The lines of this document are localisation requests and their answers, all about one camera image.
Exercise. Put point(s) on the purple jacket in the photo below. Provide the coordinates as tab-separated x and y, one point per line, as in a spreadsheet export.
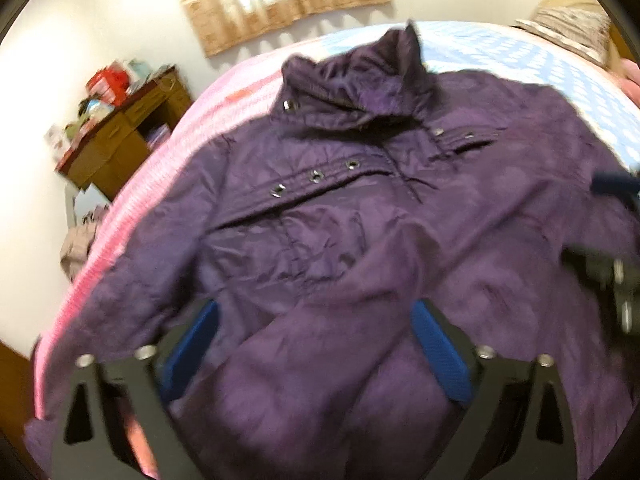
350	210

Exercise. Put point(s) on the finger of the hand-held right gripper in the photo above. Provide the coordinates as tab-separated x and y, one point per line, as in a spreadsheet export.
616	183

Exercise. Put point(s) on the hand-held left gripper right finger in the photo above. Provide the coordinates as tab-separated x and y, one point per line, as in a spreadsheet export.
442	355

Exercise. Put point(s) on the red box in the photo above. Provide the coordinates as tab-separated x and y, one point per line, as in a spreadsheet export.
107	85

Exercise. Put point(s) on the beige patterned curtain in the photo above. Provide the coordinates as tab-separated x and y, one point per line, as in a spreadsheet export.
225	25

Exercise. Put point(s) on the grey striped pillow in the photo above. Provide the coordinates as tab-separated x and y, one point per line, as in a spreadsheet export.
575	30

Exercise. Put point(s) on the beige cloth bundle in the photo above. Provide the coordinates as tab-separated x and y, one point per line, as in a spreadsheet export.
77	250

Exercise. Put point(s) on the pink pillow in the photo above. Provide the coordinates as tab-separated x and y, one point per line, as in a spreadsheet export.
631	74

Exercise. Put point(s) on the wooden desk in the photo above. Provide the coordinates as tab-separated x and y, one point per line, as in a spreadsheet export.
110	150

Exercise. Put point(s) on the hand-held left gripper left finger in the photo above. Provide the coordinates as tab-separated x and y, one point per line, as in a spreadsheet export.
196	342

